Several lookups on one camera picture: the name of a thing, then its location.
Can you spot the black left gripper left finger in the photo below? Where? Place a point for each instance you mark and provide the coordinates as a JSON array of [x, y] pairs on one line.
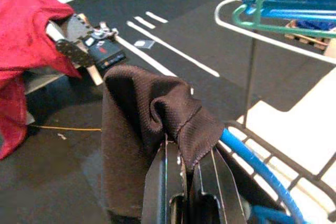
[[157, 182]]

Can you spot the blue plastic hanger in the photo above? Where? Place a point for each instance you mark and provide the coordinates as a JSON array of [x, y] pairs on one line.
[[302, 15], [302, 1], [252, 161]]

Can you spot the long white tape strip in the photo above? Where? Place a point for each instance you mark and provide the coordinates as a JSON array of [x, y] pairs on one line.
[[147, 56], [173, 49]]

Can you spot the small clear plastic bag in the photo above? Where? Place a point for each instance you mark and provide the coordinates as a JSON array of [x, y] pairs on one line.
[[144, 43]]

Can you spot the black floor carpet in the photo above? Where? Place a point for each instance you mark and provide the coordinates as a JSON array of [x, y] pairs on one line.
[[210, 24]]

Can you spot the green plastic hanger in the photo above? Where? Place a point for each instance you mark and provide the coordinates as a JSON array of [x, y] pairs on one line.
[[288, 30]]

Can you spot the navy printed t-shirt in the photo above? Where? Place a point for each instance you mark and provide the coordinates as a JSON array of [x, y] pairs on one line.
[[131, 129]]

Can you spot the short white tape strip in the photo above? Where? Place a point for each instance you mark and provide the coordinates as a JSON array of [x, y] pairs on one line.
[[144, 22], [156, 17]]

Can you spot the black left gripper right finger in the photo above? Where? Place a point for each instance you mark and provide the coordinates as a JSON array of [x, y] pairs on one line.
[[212, 179]]

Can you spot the wooden pallet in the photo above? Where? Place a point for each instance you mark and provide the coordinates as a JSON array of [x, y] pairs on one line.
[[307, 39]]

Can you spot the pale wooden slat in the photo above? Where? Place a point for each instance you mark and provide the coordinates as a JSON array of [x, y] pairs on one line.
[[94, 74]]

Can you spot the black tool case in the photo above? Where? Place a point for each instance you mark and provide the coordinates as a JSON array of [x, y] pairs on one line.
[[107, 53]]

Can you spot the black metal clothes rack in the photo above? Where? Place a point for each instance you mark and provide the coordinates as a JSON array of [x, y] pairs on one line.
[[312, 175]]

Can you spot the silver metal clamp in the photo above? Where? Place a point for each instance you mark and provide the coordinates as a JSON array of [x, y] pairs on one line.
[[105, 31]]

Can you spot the red cloth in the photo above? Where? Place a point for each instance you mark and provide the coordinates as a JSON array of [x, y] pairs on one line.
[[21, 24]]

